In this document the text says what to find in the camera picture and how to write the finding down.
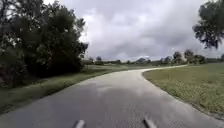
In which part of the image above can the grey paved path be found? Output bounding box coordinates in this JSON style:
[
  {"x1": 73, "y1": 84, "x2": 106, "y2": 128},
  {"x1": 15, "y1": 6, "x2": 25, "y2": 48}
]
[{"x1": 0, "y1": 64, "x2": 224, "y2": 128}]

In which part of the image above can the wood of dark trees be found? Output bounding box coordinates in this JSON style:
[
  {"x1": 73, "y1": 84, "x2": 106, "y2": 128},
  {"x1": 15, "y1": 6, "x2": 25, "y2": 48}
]
[{"x1": 0, "y1": 0, "x2": 89, "y2": 88}]

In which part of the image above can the robot's own part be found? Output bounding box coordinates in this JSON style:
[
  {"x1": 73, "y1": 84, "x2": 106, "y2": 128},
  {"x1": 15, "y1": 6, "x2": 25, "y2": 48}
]
[
  {"x1": 143, "y1": 116, "x2": 158, "y2": 128},
  {"x1": 73, "y1": 119, "x2": 86, "y2": 128}
]

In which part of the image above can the grass verge strip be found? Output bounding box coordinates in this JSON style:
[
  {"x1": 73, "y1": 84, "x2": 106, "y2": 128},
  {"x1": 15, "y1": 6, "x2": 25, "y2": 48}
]
[{"x1": 0, "y1": 63, "x2": 161, "y2": 116}]

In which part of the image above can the green grass field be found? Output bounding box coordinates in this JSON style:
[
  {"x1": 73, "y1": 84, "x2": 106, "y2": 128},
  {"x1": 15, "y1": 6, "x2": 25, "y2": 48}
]
[{"x1": 142, "y1": 62, "x2": 224, "y2": 118}]

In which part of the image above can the row of distant trees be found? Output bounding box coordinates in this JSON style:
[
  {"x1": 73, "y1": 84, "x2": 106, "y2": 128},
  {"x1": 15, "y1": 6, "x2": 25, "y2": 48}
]
[{"x1": 81, "y1": 49, "x2": 224, "y2": 66}]

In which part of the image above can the large dark tree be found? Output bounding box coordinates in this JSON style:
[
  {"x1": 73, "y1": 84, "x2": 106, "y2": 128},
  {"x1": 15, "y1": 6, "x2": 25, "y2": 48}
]
[{"x1": 192, "y1": 0, "x2": 224, "y2": 50}]

